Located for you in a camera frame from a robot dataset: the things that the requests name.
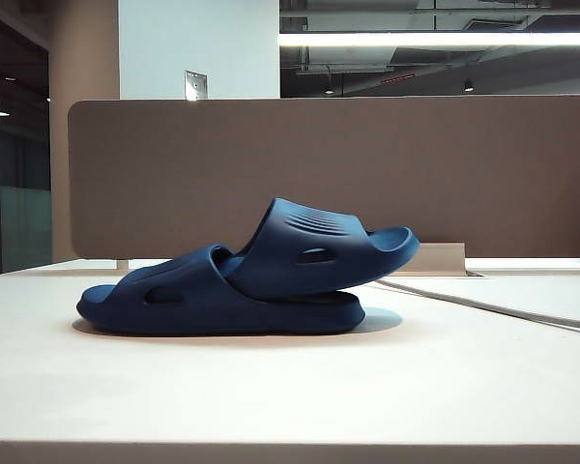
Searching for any beige desk cable box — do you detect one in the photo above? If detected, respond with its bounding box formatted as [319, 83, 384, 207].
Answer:
[415, 243, 467, 277]

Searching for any brown fabric desk partition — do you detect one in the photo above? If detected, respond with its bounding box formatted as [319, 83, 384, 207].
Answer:
[67, 95, 580, 260]

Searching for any grey cable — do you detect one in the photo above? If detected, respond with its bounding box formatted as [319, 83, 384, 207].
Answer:
[379, 278, 580, 334]

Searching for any white ceiling light strip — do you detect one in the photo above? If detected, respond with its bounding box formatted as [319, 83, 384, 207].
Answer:
[278, 31, 580, 48]

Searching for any dark glass partition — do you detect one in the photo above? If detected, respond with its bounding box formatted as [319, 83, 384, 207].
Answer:
[0, 9, 52, 276]

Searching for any silver wall plate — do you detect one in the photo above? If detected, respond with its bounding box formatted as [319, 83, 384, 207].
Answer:
[184, 70, 209, 102]

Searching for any blue rubber slipper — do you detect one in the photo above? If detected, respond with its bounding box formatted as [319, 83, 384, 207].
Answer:
[217, 196, 421, 304]
[75, 244, 367, 338]

